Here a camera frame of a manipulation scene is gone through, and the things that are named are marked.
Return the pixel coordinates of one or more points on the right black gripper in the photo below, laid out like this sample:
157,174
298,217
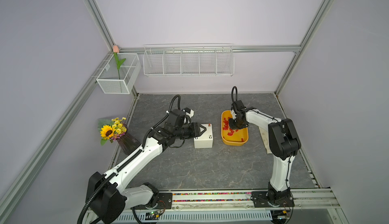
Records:
232,127

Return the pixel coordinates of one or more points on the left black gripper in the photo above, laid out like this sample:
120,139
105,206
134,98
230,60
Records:
195,130

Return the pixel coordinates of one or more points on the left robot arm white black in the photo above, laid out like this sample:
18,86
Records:
107,194

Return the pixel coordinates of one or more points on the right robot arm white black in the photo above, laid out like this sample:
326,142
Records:
284,145

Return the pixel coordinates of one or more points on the white box with screws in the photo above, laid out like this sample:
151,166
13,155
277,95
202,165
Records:
206,140

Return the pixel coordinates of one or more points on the red sleeves pile in tray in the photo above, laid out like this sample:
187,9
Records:
229,136

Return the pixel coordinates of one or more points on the yellow plastic tray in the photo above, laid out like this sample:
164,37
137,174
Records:
226,114

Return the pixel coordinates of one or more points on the beige cloth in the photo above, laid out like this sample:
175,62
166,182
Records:
265,139

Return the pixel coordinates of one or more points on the sunflower bouquet in vase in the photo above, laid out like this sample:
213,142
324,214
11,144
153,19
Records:
116,130

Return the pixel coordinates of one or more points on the small white mesh basket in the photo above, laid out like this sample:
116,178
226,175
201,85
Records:
108,77

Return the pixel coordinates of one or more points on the artificial pink tulip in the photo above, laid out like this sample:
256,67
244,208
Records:
119,62

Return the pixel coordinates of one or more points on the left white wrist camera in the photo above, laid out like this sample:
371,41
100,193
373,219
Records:
189,112

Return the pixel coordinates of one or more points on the long white wire basket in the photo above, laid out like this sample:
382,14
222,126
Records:
196,59

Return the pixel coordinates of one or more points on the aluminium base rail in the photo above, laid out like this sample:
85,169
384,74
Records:
218,200

